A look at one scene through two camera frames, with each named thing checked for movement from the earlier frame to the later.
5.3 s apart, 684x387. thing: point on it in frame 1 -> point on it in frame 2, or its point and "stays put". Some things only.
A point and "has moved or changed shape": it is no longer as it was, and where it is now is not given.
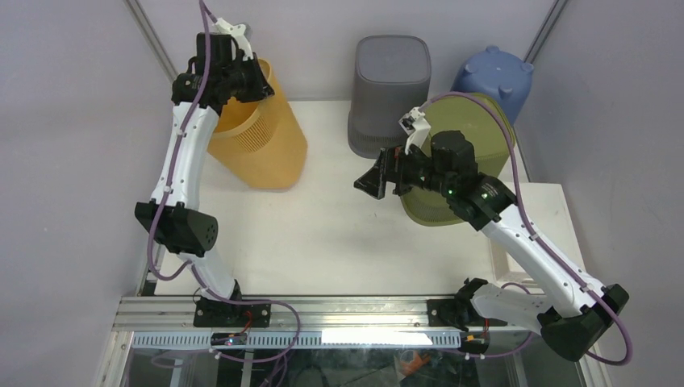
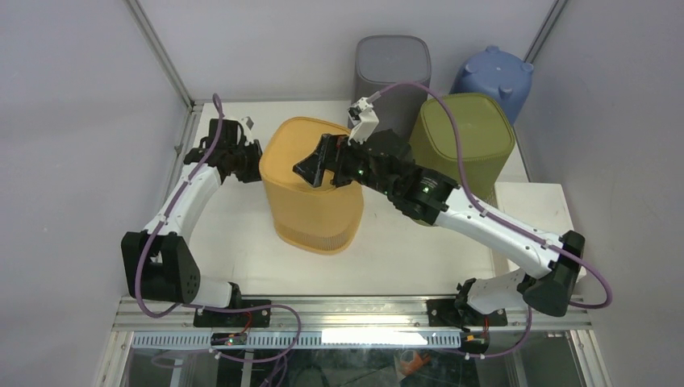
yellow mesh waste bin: [261, 144] has moved or changed shape
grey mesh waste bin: [391, 77] stays put
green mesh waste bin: [487, 127] stays put
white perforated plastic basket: [544, 210] stays put
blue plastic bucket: [499, 74] stays put
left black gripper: [261, 88] -> [255, 174]
